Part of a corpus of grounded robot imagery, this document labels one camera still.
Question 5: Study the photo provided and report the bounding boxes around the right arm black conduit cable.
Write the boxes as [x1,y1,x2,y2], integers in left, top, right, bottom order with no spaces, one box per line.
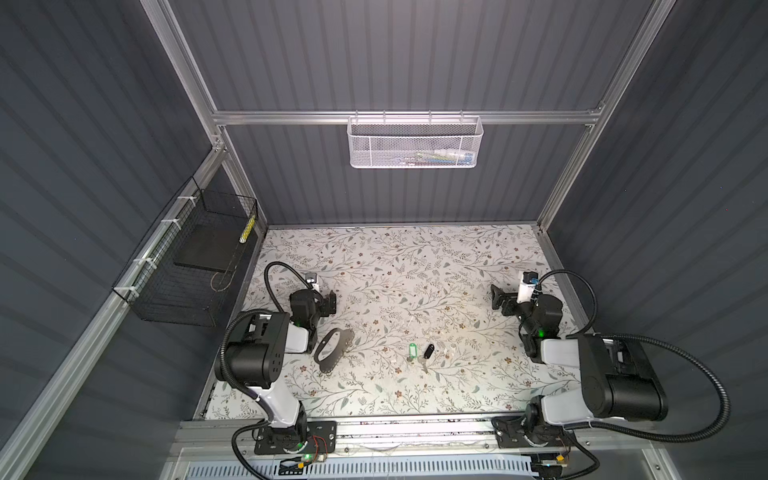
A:
[536,268,732,445]

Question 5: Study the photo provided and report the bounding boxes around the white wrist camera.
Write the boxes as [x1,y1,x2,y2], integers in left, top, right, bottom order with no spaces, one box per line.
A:
[517,271,539,303]
[305,272,320,291]

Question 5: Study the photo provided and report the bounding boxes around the white vented strip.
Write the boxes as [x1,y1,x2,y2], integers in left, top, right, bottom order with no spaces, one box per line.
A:
[182,457,538,480]

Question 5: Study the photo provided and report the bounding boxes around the white wire mesh basket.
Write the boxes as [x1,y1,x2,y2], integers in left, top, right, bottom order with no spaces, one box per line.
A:
[346,114,484,169]

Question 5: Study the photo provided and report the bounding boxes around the black pad in basket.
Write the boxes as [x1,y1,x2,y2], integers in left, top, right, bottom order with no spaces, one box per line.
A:
[173,225,245,273]

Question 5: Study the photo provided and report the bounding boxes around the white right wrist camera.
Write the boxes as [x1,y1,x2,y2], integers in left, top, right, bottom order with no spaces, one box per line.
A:
[517,271,539,303]

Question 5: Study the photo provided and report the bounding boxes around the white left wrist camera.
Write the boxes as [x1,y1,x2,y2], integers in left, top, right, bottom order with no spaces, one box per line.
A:
[305,272,320,291]

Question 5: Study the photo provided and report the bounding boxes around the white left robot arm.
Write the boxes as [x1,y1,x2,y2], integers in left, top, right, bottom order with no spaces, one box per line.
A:
[214,289,354,442]

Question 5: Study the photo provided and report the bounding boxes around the green key tag with key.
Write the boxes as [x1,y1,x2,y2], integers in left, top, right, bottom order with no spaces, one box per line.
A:
[407,343,418,362]

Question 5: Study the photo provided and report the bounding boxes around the black wire basket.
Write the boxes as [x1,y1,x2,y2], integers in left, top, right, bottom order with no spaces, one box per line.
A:
[113,181,259,327]

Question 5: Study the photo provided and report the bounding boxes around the items in white basket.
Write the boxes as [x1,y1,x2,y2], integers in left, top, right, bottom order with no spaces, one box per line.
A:
[393,148,476,167]

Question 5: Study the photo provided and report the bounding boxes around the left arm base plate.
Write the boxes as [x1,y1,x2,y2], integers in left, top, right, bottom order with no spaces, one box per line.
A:
[252,421,338,455]

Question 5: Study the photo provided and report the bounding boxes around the aluminium mounting rail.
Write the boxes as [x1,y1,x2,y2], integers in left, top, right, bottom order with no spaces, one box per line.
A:
[173,413,655,457]

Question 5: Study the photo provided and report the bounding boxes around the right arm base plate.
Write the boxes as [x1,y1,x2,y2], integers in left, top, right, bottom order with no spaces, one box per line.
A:
[491,415,572,449]

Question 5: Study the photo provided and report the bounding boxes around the yellow marker in basket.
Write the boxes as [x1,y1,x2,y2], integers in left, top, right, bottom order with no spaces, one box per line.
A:
[239,215,256,244]

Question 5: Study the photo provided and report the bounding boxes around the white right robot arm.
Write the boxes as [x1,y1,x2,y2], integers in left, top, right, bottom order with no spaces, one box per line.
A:
[490,282,668,438]

